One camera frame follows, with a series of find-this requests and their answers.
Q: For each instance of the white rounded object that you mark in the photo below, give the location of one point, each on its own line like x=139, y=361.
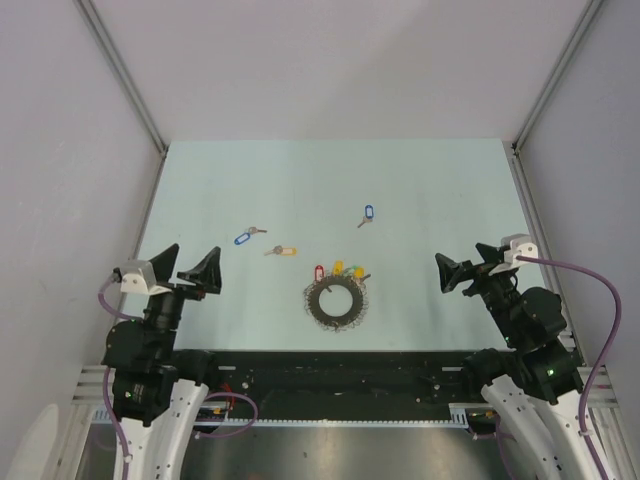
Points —
x=32, y=458

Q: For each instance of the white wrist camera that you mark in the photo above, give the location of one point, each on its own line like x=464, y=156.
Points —
x=515, y=250
x=138, y=277

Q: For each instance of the right aluminium frame post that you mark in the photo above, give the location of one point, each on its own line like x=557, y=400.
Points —
x=578, y=35

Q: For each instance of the aluminium frame post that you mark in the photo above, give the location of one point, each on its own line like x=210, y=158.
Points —
x=578, y=35
x=107, y=46

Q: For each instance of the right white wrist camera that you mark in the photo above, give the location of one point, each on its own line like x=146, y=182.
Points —
x=515, y=250

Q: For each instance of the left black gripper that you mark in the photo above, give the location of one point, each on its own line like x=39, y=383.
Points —
x=206, y=274

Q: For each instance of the key with yellow tag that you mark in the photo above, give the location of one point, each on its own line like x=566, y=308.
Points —
x=279, y=250

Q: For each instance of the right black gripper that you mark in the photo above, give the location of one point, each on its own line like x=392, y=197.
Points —
x=452, y=271

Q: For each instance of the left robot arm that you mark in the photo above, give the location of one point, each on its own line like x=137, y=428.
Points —
x=151, y=392

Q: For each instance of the left aluminium frame post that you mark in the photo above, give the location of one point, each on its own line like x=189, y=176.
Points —
x=107, y=46

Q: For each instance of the key with blue tag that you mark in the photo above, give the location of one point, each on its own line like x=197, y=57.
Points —
x=368, y=216
x=247, y=235

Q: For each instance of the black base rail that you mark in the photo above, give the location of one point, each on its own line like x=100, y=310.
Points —
x=346, y=386

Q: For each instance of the grey cable duct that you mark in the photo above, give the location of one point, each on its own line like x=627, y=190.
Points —
x=457, y=420

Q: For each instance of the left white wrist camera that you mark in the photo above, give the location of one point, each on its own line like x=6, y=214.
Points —
x=138, y=277

